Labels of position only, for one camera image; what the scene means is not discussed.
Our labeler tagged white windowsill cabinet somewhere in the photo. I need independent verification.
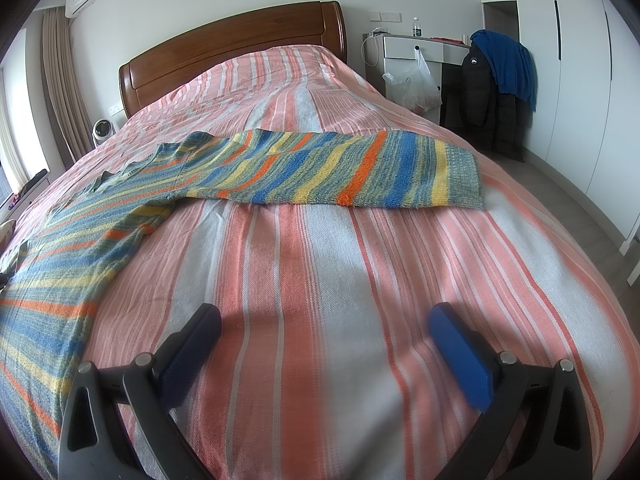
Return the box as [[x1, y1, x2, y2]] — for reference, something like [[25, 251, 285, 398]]
[[0, 167, 51, 231]]

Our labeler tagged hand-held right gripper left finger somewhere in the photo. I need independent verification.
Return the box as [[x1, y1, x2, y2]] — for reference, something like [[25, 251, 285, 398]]
[[57, 303, 222, 480]]

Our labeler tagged black puffer jacket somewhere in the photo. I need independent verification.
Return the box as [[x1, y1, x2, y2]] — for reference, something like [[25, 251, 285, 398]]
[[460, 42, 526, 162]]

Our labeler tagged bed with striped pink cover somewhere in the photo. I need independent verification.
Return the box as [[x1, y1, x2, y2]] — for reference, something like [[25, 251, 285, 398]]
[[0, 44, 633, 480]]

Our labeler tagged beige curtain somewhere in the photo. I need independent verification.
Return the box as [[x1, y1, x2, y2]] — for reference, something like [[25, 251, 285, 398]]
[[40, 8, 96, 163]]

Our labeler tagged blue garment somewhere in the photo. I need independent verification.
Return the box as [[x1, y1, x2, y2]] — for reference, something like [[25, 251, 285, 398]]
[[470, 30, 537, 112]]

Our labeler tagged white furniture leg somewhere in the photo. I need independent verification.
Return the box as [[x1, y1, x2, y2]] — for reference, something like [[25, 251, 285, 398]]
[[620, 220, 640, 286]]

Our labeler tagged white wardrobe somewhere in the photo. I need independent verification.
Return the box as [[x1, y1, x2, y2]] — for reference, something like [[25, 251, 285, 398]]
[[475, 0, 640, 241]]

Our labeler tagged wooden bed headboard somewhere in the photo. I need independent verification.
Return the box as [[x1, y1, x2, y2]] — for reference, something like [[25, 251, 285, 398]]
[[118, 1, 348, 120]]

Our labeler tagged white plastic bag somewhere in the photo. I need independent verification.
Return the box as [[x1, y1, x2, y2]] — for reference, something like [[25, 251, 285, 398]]
[[382, 47, 443, 113]]

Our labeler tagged white desk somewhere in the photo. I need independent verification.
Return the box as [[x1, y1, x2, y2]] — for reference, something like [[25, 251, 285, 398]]
[[364, 34, 473, 126]]

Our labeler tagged white charging cable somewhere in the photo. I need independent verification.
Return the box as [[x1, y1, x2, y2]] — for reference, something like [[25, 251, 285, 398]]
[[361, 27, 388, 68]]

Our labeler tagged small white fan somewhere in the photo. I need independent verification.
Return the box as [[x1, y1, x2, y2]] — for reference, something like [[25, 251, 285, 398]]
[[91, 117, 117, 148]]

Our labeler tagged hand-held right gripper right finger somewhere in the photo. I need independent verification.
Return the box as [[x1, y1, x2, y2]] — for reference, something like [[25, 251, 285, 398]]
[[428, 302, 593, 480]]

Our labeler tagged striped knit sweater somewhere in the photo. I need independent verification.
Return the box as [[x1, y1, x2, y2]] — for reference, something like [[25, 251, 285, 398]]
[[0, 129, 486, 461]]

